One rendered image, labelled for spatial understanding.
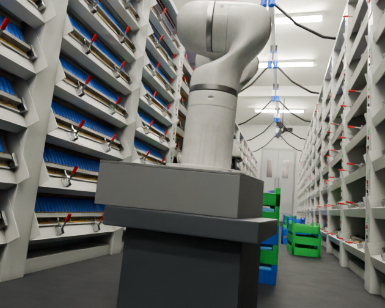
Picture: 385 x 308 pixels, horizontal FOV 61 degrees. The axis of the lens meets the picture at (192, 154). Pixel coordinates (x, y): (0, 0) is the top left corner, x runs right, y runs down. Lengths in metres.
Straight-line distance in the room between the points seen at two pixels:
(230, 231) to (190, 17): 0.50
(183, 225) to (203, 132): 0.22
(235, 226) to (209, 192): 0.08
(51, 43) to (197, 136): 0.78
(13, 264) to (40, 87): 0.60
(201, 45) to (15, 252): 0.89
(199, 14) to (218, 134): 0.29
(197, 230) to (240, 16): 0.49
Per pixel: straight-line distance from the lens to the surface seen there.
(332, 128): 3.10
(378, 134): 1.68
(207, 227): 0.61
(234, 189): 0.62
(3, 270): 1.25
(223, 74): 0.77
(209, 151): 0.73
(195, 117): 0.75
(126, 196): 0.71
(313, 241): 2.62
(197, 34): 0.83
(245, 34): 0.81
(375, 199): 1.63
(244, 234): 0.60
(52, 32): 1.38
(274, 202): 1.46
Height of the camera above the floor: 0.30
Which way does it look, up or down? 9 degrees up
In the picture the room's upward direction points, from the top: 5 degrees clockwise
